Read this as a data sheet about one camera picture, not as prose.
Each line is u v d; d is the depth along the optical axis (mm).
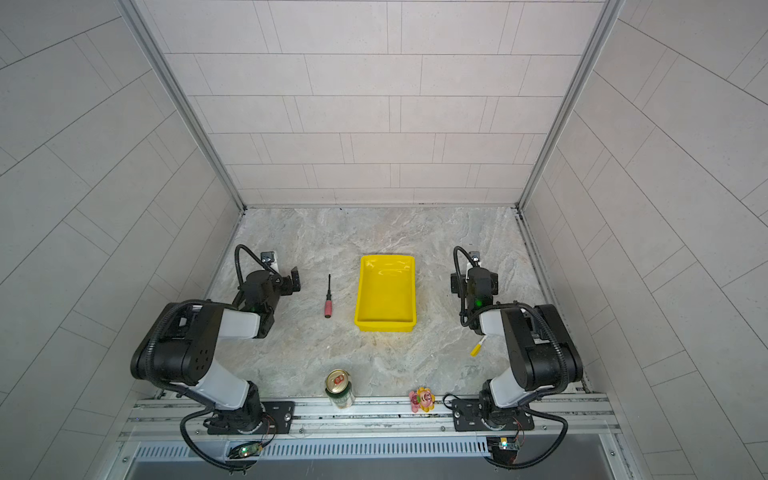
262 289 708
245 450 651
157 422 711
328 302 908
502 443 684
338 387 665
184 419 609
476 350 810
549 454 648
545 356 439
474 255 806
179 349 450
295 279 863
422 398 720
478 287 703
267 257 788
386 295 934
